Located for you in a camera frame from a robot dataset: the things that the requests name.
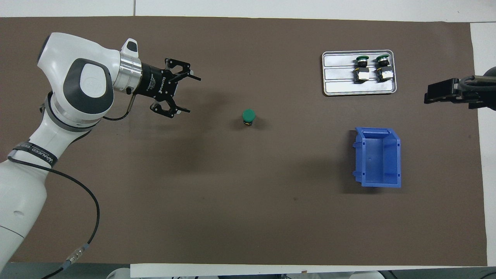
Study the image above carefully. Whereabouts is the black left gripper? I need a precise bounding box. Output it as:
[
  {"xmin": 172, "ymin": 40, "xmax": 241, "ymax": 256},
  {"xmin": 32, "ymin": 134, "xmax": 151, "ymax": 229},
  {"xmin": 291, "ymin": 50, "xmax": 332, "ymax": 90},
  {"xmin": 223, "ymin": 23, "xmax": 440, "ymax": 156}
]
[{"xmin": 136, "ymin": 59, "xmax": 202, "ymax": 118}]

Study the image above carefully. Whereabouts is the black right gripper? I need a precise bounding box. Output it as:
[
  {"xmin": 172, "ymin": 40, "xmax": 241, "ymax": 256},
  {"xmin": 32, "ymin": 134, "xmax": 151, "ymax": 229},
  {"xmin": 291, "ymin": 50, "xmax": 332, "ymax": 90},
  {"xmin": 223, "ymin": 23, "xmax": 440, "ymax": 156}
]
[{"xmin": 424, "ymin": 66, "xmax": 496, "ymax": 110}]

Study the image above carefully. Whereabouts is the blue plastic bin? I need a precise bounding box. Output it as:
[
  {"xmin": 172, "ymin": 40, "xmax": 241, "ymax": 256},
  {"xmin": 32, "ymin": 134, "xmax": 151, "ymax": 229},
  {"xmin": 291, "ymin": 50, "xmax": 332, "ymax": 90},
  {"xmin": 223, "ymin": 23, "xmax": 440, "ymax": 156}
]
[{"xmin": 352, "ymin": 127, "xmax": 402, "ymax": 188}]

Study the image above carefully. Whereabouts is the silver metal tray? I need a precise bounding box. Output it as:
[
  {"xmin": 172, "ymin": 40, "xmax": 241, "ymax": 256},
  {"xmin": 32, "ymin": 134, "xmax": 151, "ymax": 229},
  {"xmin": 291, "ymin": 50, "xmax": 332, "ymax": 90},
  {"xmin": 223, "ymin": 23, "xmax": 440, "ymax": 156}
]
[{"xmin": 322, "ymin": 50, "xmax": 398, "ymax": 96}]

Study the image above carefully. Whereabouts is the brown table mat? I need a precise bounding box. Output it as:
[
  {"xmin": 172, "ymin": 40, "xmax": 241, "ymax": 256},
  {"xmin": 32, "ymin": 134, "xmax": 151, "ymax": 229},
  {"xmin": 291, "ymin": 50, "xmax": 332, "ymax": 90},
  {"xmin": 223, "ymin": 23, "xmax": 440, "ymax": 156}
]
[{"xmin": 0, "ymin": 16, "xmax": 488, "ymax": 267}]

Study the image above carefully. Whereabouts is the white round object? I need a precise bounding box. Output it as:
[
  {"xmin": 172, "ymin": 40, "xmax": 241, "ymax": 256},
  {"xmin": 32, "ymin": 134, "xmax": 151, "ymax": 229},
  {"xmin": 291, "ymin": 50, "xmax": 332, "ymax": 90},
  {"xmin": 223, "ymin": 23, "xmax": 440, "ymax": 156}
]
[{"xmin": 107, "ymin": 267, "xmax": 131, "ymax": 279}]

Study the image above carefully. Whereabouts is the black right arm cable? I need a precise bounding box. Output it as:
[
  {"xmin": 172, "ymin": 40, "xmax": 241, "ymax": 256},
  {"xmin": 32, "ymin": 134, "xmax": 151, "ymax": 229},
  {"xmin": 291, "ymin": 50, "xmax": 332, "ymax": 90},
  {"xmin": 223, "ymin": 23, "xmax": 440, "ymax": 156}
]
[{"xmin": 459, "ymin": 75, "xmax": 496, "ymax": 92}]

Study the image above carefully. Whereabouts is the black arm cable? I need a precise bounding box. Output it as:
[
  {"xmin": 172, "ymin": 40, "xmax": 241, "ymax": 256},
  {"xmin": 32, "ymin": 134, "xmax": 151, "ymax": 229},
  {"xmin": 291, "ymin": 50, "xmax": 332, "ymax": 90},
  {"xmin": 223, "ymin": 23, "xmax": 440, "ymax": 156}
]
[
  {"xmin": 459, "ymin": 75, "xmax": 496, "ymax": 92},
  {"xmin": 8, "ymin": 93, "xmax": 137, "ymax": 279}
]

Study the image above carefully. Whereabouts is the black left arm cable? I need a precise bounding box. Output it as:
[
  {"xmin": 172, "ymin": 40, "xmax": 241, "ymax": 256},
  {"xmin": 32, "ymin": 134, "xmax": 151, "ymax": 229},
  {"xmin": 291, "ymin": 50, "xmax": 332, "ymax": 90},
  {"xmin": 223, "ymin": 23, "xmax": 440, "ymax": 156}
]
[{"xmin": 8, "ymin": 93, "xmax": 137, "ymax": 279}]

